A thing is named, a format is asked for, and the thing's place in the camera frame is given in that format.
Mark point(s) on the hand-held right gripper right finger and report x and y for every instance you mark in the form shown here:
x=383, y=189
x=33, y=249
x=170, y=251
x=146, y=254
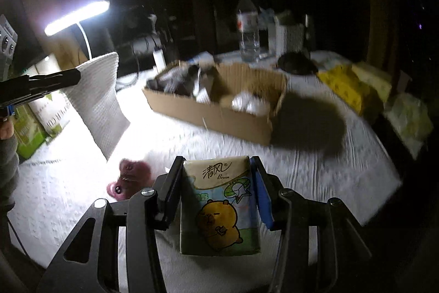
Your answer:
x=264, y=200

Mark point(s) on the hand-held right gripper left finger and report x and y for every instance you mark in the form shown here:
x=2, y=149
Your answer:
x=171, y=190

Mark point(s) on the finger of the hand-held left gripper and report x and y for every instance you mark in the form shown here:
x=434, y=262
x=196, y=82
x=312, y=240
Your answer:
x=20, y=95
x=51, y=77

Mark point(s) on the cartoon print tissue pack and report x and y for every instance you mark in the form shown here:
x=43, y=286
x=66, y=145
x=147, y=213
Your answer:
x=219, y=210

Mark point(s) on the white waffle cloth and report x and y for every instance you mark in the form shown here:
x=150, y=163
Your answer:
x=99, y=100

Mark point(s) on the cardboard box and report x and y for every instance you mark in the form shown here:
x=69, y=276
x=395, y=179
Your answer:
x=223, y=121

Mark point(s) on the grey cloth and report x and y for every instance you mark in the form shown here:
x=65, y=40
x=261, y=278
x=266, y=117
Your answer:
x=181, y=80

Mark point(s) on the person's left forearm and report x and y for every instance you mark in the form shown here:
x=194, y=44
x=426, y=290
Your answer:
x=8, y=169

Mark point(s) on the person's left hand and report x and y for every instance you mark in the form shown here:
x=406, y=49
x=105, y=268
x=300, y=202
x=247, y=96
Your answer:
x=6, y=130

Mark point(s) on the pink plush toy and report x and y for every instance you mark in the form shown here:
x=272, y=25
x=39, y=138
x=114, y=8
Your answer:
x=128, y=178

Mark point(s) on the white desk lamp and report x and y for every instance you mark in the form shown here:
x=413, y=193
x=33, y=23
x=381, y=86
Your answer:
x=77, y=16

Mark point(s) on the light blue tissue pack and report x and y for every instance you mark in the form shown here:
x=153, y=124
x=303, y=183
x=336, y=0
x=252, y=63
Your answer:
x=204, y=58

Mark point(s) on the black round pouch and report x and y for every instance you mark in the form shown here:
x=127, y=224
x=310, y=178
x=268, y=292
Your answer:
x=296, y=63

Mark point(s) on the white crumpled tissue pack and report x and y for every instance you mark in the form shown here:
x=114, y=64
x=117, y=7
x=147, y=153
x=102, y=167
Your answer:
x=325, y=60

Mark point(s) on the pale yellow dotted tissue pack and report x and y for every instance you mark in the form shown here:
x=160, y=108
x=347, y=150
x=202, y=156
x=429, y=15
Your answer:
x=375, y=80

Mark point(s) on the white plastic wipes pack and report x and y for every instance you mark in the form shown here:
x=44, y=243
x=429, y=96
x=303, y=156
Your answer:
x=408, y=121

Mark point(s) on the white woven basket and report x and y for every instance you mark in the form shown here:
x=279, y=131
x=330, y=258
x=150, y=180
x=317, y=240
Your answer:
x=286, y=35

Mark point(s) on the clear plastic water bottle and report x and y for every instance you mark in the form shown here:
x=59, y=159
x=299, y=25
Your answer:
x=247, y=28

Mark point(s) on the steel thermos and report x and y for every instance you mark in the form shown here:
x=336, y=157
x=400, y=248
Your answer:
x=309, y=32

